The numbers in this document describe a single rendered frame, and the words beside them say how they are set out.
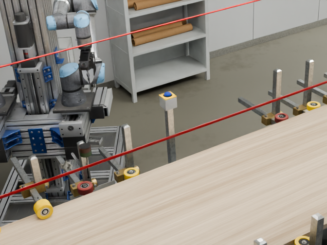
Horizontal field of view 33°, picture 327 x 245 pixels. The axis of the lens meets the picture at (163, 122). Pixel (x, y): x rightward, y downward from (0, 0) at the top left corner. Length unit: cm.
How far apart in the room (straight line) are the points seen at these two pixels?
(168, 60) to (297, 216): 371
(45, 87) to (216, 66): 304
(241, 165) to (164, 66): 312
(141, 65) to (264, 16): 165
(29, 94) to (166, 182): 112
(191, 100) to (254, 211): 297
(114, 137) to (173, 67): 155
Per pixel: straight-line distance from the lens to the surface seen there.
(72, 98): 330
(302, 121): 333
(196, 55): 598
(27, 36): 332
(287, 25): 694
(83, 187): 285
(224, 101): 543
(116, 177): 300
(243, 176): 284
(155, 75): 572
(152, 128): 504
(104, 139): 455
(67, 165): 311
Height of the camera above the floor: 256
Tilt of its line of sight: 30 degrees down
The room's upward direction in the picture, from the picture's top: 4 degrees counter-clockwise
